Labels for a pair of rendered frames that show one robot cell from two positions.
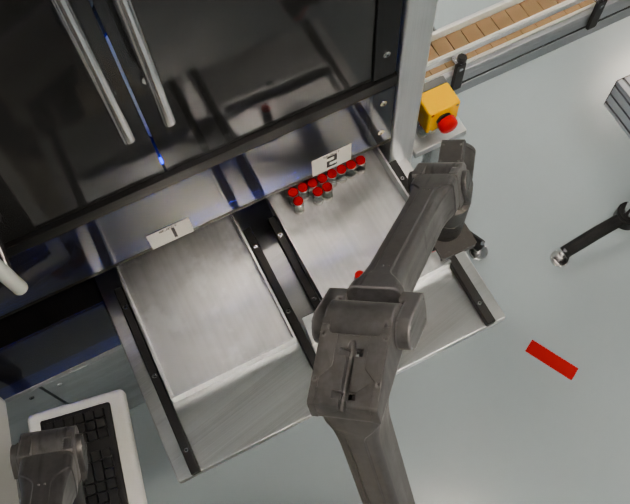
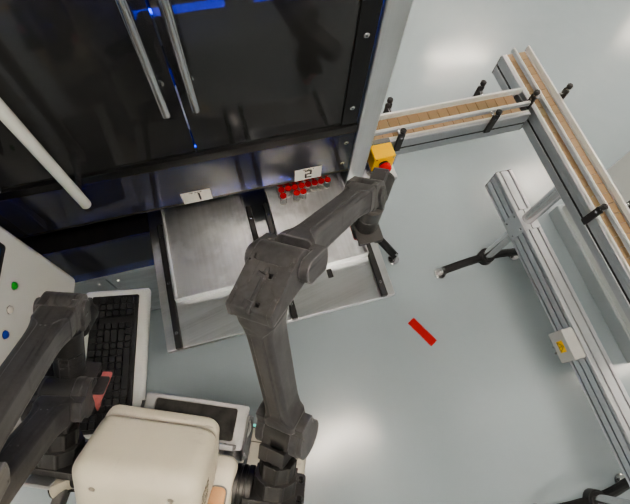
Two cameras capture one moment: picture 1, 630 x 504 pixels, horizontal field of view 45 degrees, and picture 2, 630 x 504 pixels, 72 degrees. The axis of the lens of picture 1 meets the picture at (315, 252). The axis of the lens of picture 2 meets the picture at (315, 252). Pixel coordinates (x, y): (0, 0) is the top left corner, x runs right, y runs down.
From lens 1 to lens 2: 0.20 m
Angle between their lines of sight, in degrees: 0
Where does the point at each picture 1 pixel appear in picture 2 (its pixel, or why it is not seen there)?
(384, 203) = not seen: hidden behind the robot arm
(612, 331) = (461, 322)
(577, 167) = (462, 223)
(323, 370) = (242, 283)
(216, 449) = (196, 336)
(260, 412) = (229, 319)
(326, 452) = not seen: hidden behind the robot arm
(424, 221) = (345, 207)
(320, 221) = (294, 211)
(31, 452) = (47, 304)
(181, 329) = (193, 258)
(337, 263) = not seen: hidden behind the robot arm
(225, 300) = (224, 246)
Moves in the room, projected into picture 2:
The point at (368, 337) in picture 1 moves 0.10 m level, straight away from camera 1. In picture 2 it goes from (279, 267) to (302, 208)
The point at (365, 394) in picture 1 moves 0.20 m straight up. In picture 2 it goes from (266, 305) to (255, 247)
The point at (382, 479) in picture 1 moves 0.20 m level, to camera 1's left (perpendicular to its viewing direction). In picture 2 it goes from (272, 370) to (144, 354)
